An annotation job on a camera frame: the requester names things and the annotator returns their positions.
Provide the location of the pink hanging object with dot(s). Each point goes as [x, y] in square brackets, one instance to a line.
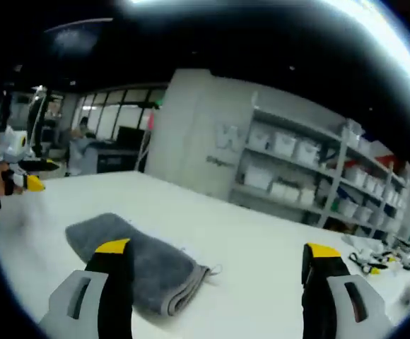
[151, 120]

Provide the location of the black monitor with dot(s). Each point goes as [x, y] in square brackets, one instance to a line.
[130, 136]

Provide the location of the grey towel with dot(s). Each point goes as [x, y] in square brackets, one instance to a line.
[162, 268]

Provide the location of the white and black stand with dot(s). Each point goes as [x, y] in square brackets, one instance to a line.
[39, 120]

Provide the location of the dark equipment cabinet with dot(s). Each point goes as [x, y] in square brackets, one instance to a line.
[113, 160]

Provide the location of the green exit sign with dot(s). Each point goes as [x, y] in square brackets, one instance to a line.
[159, 103]

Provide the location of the spare yellow-tipped grippers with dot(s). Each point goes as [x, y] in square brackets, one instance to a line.
[374, 263]

